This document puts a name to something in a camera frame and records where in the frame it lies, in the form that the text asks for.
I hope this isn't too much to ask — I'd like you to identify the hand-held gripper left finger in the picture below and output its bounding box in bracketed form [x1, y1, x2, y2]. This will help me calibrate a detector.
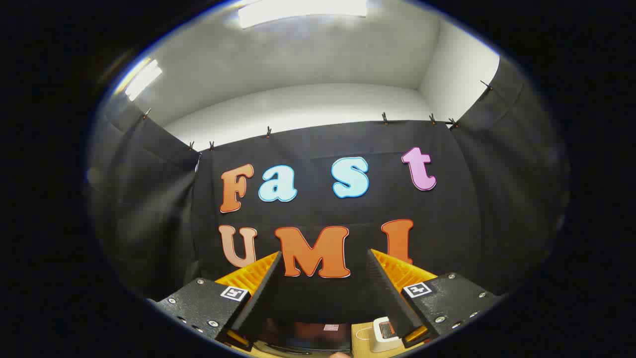
[147, 251, 283, 351]

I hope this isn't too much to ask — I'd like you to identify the short ceiling light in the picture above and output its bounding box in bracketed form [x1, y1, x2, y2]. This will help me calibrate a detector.
[124, 60, 163, 101]

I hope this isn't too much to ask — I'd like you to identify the white pop-up toaster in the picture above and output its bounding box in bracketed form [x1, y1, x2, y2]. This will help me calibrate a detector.
[373, 317, 404, 353]

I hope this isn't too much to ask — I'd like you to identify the long ceiling light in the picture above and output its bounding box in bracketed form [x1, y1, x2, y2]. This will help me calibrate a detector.
[238, 0, 368, 29]

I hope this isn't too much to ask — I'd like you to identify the black toaster oven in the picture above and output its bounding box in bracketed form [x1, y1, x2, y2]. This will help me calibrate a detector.
[258, 318, 353, 355]

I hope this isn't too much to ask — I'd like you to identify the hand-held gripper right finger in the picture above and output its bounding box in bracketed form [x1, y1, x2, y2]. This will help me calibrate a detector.
[366, 249, 502, 349]

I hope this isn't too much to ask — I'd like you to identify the row of cloth clips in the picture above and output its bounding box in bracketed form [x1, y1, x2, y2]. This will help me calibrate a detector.
[143, 80, 493, 151]

